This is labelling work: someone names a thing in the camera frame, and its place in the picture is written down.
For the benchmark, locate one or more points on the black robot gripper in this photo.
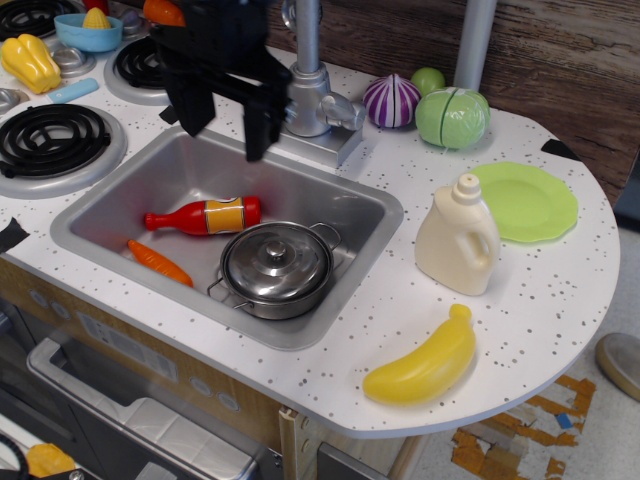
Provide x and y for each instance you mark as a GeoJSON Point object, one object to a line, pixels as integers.
{"type": "Point", "coordinates": [222, 50]}

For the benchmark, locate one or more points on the yellow toy banana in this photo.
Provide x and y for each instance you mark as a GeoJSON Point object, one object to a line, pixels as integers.
{"type": "Point", "coordinates": [431, 369]}

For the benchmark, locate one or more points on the light green plastic plate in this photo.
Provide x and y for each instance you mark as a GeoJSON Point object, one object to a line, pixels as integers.
{"type": "Point", "coordinates": [528, 204]}

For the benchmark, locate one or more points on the black tape patch near burner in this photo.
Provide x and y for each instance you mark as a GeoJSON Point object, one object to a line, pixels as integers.
{"type": "Point", "coordinates": [169, 115]}

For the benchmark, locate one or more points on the silver toy faucet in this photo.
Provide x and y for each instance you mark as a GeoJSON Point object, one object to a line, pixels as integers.
{"type": "Point", "coordinates": [324, 126]}

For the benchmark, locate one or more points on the back right stove burner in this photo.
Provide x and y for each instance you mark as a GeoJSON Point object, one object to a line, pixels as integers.
{"type": "Point", "coordinates": [133, 74]}

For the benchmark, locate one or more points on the red toy ketchup bottle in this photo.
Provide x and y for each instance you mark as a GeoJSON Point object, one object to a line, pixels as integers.
{"type": "Point", "coordinates": [209, 217]}

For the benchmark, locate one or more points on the orange toy carrot at back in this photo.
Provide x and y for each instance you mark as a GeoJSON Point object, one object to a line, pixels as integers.
{"type": "Point", "coordinates": [163, 12]}

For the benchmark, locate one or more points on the yellow toy corn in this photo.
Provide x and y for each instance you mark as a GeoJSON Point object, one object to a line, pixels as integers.
{"type": "Point", "coordinates": [96, 19]}

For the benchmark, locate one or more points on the red toy item at back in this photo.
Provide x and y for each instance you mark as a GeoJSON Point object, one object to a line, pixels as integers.
{"type": "Point", "coordinates": [102, 5]}

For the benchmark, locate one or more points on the purple toy onion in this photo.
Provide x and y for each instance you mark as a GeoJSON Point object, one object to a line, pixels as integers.
{"type": "Point", "coordinates": [390, 102]}

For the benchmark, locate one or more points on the orange toy carrot in sink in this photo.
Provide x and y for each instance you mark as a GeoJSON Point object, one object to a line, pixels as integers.
{"type": "Point", "coordinates": [158, 263]}

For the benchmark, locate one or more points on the stainless steel lidded pot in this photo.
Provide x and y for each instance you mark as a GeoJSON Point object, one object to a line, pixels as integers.
{"type": "Point", "coordinates": [279, 270]}

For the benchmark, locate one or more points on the light blue plastic bowl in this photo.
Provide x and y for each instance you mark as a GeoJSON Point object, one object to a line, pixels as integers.
{"type": "Point", "coordinates": [71, 33]}

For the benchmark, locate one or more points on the small green toy ball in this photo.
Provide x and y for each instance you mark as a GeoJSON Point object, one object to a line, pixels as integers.
{"type": "Point", "coordinates": [427, 80]}

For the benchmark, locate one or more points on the yellow toy bell pepper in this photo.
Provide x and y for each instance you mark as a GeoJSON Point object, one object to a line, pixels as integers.
{"type": "Point", "coordinates": [27, 58]}

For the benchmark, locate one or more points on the silver stove knob at edge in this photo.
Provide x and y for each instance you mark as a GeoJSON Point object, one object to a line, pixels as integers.
{"type": "Point", "coordinates": [10, 98]}

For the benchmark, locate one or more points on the green toy cabbage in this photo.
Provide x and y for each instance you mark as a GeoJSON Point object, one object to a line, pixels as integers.
{"type": "Point", "coordinates": [453, 118]}

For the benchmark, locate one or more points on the back left stove burner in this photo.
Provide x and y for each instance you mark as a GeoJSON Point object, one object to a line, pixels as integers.
{"type": "Point", "coordinates": [35, 17]}

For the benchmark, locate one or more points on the black tape patch left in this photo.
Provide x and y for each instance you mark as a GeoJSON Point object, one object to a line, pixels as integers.
{"type": "Point", "coordinates": [12, 235]}

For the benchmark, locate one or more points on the cream toy detergent bottle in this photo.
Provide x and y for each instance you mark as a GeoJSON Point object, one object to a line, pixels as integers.
{"type": "Point", "coordinates": [458, 242]}

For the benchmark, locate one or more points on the grey vertical pole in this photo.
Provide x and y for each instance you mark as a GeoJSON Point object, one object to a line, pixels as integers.
{"type": "Point", "coordinates": [474, 43]}

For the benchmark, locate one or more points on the black tape patch right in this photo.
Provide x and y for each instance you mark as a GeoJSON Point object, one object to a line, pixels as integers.
{"type": "Point", "coordinates": [560, 149]}

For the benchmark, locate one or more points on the yellow object at bottom left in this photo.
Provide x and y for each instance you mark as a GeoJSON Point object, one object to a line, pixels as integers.
{"type": "Point", "coordinates": [47, 459]}

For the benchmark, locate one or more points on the round metal stand base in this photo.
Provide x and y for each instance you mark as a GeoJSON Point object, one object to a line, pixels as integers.
{"type": "Point", "coordinates": [617, 355]}

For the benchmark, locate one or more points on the light blue toy utensil handle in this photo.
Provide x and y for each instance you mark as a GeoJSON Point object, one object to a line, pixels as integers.
{"type": "Point", "coordinates": [73, 91]}

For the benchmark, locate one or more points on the oven door with handle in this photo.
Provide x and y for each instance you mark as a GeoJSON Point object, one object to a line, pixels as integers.
{"type": "Point", "coordinates": [140, 438]}

